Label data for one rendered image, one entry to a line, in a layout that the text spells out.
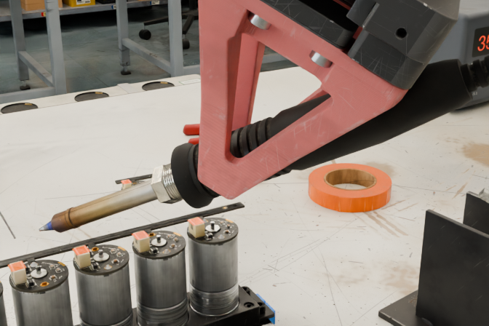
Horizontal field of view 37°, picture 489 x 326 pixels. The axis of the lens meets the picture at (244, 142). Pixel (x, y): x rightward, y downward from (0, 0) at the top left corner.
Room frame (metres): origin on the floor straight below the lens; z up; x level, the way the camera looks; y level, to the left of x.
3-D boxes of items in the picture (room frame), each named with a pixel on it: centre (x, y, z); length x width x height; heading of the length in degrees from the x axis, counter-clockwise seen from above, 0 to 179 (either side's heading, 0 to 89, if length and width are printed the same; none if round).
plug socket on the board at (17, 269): (0.27, 0.10, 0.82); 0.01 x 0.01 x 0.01; 29
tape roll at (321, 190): (0.48, -0.08, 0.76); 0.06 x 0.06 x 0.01
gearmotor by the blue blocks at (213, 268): (0.32, 0.02, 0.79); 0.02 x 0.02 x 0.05
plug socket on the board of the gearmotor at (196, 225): (0.31, 0.02, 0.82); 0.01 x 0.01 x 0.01; 29
